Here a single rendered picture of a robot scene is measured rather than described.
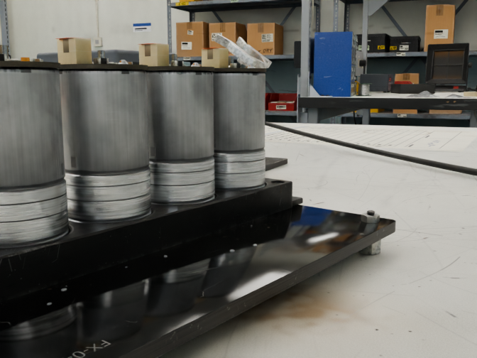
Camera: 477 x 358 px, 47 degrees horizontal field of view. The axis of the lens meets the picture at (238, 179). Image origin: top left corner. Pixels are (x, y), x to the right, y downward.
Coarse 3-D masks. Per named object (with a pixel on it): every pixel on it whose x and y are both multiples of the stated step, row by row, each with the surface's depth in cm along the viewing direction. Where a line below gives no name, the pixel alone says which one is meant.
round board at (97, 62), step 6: (96, 60) 14; (102, 60) 14; (108, 60) 14; (60, 66) 14; (66, 66) 14; (72, 66) 14; (78, 66) 14; (84, 66) 14; (90, 66) 14; (96, 66) 14; (102, 66) 14; (108, 66) 14; (114, 66) 14; (120, 66) 14; (126, 66) 14; (132, 66) 14; (138, 66) 14; (144, 66) 15
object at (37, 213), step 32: (0, 96) 12; (32, 96) 12; (0, 128) 12; (32, 128) 12; (0, 160) 12; (32, 160) 12; (64, 160) 14; (0, 192) 12; (32, 192) 12; (64, 192) 13; (0, 224) 12; (32, 224) 13; (64, 224) 13
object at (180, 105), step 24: (168, 72) 16; (192, 72) 16; (168, 96) 16; (192, 96) 16; (168, 120) 16; (192, 120) 16; (168, 144) 16; (192, 144) 17; (168, 168) 17; (192, 168) 17; (168, 192) 17; (192, 192) 17
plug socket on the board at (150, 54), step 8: (144, 48) 16; (152, 48) 16; (160, 48) 16; (168, 48) 16; (144, 56) 16; (152, 56) 16; (160, 56) 16; (168, 56) 16; (144, 64) 16; (152, 64) 16; (160, 64) 16; (168, 64) 16
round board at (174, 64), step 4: (172, 64) 16; (176, 64) 16; (180, 64) 16; (200, 64) 17; (148, 68) 16; (152, 68) 16; (156, 68) 16; (160, 68) 16; (164, 68) 16; (168, 68) 16; (172, 68) 16; (176, 68) 16; (180, 68) 16; (184, 68) 16; (188, 68) 16; (192, 68) 16; (196, 68) 16; (200, 68) 16; (204, 68) 16; (208, 68) 17; (212, 68) 17
